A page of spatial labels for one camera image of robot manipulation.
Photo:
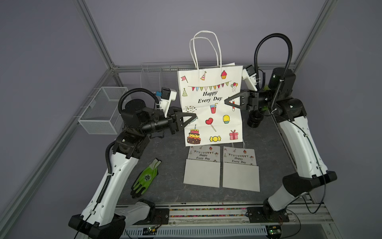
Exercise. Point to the white wire wall shelf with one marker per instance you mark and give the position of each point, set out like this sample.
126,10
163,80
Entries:
155,76

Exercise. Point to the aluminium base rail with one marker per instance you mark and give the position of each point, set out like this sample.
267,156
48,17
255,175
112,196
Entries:
218,220

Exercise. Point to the green work glove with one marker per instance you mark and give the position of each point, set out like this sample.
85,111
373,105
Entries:
145,179

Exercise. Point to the white party paper bag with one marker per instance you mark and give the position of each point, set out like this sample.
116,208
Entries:
240,169

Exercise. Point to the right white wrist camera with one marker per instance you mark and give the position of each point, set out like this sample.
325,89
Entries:
250,77

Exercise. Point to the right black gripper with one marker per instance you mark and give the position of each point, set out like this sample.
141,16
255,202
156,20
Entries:
247,102

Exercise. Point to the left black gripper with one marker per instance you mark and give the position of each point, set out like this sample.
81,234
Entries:
172,116

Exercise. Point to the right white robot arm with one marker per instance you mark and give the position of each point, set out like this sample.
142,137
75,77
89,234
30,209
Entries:
291,118

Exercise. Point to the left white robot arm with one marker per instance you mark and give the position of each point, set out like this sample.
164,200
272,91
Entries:
99,220

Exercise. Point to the white wire basket on left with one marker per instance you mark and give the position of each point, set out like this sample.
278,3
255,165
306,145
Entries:
101,115

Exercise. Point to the artificial plant in black vase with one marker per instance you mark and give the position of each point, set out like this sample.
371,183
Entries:
265,98

